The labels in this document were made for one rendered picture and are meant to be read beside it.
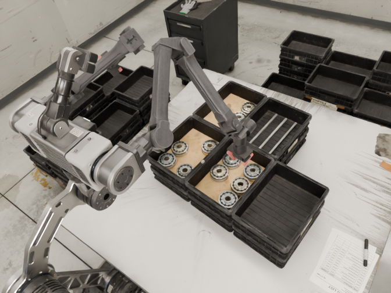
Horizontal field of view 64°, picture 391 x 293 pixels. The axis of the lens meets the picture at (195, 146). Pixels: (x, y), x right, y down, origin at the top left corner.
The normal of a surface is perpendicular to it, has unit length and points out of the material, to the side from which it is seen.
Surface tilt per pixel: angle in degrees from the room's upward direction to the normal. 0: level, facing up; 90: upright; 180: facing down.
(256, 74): 0
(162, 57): 53
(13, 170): 0
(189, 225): 0
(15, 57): 90
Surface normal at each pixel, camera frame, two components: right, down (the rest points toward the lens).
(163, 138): 0.55, -0.12
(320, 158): -0.11, -0.64
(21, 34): 0.81, 0.38
